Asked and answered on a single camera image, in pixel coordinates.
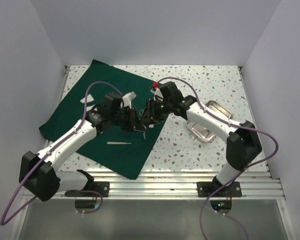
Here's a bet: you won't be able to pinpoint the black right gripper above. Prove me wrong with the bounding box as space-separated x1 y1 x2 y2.
140 97 173 126

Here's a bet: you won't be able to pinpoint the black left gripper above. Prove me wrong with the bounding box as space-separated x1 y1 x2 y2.
110 106 146 132

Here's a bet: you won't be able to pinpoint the steel surgical scissors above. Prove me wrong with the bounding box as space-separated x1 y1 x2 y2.
139 109 147 140

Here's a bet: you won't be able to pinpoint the steel tweezers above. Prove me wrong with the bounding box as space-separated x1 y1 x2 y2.
107 141 132 145

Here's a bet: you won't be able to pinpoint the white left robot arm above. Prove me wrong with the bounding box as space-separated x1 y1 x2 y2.
19 92 146 202

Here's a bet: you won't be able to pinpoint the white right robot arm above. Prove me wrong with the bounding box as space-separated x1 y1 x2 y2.
141 81 262 197

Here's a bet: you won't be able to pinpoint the dark green surgical cloth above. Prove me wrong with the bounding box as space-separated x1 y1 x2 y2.
39 60 170 180

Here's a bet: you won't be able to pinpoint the red emergency button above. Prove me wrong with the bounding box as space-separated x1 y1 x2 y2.
151 82 159 90

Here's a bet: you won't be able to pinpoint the white gauze pad far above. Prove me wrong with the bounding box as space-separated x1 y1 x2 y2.
80 94 94 104

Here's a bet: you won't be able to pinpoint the stainless steel tray lid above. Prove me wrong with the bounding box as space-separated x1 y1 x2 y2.
205 100 234 119

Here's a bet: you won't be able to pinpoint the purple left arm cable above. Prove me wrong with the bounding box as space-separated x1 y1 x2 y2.
0 81 123 226

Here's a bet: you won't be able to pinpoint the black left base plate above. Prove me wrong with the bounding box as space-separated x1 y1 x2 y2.
64 181 110 197

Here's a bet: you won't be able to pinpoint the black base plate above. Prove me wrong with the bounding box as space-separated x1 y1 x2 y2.
64 181 110 197
196 181 243 198

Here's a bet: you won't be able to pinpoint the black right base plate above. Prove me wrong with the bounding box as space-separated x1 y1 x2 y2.
196 181 243 198

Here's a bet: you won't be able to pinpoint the aluminium rail frame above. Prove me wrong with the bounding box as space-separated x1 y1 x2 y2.
8 65 296 240

